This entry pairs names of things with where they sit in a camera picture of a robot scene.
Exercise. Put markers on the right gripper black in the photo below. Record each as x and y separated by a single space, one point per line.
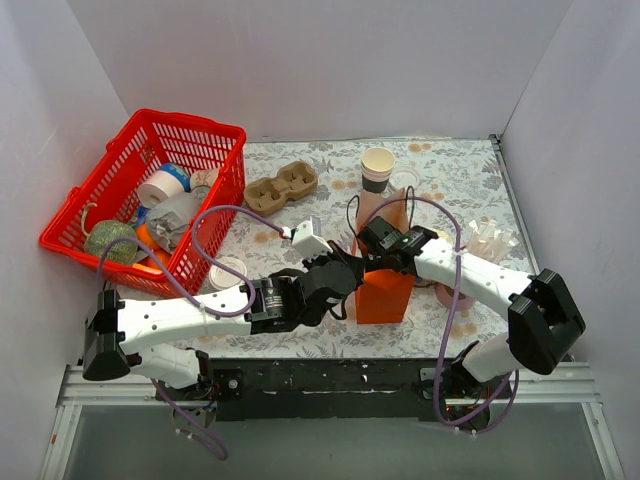
379 258

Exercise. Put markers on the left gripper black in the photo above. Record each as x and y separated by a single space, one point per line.
345 262

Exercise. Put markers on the orange paper bag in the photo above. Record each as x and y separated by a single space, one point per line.
384 296

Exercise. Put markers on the stack of paper cups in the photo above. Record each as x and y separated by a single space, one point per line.
377 164

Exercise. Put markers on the cardboard cup carrier stack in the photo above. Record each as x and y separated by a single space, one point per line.
291 183

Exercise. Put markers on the white plastic cup lid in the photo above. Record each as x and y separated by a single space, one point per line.
231 265

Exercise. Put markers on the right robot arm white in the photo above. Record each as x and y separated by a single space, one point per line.
543 319

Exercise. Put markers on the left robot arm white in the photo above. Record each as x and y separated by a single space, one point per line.
124 336

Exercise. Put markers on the napkin filled paper tub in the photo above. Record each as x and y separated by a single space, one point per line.
421 282

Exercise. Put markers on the floral table mat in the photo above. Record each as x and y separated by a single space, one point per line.
542 322

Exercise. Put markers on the silver tin can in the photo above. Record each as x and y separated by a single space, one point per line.
200 192

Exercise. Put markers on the beige printed pouch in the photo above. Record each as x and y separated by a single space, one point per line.
204 178

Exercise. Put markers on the orange fruit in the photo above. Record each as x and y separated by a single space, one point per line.
145 237
160 257

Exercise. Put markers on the grey crumpled paper bag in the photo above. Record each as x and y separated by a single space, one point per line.
169 220

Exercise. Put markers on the toilet paper roll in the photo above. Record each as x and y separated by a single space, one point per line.
160 186

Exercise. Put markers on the green netted melon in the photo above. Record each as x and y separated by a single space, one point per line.
106 231

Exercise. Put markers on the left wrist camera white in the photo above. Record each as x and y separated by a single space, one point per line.
306 239

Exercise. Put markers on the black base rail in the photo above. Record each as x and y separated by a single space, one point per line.
256 389

